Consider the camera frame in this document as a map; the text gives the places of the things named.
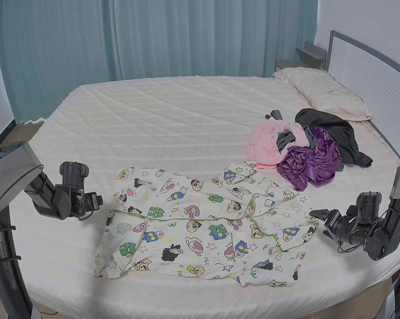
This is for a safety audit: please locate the blue-green curtain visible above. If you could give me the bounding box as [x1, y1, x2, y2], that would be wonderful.
[0, 0, 122, 122]
[112, 0, 320, 79]

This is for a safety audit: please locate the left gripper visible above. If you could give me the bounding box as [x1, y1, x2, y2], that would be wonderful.
[76, 192, 104, 218]

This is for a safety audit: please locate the white printed pyjama top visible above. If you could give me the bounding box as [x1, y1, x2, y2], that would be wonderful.
[94, 163, 320, 288]

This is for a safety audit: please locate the pink garment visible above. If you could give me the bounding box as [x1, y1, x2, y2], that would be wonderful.
[247, 118, 307, 169]

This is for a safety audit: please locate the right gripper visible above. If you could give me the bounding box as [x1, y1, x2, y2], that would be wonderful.
[308, 209, 355, 244]

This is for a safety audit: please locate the bed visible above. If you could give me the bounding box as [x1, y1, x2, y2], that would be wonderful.
[0, 29, 400, 319]

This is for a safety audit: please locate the pale pink pillow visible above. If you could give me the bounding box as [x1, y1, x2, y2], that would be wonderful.
[272, 67, 373, 122]

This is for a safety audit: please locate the purple satin garment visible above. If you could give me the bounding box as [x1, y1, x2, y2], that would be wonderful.
[277, 127, 341, 192]

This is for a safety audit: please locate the black garment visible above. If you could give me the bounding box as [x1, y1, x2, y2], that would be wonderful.
[294, 108, 373, 172]

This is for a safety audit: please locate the grey garment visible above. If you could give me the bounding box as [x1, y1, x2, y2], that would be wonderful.
[266, 109, 318, 155]

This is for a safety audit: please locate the grey bedside table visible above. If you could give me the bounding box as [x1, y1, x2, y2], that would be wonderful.
[276, 41, 327, 70]

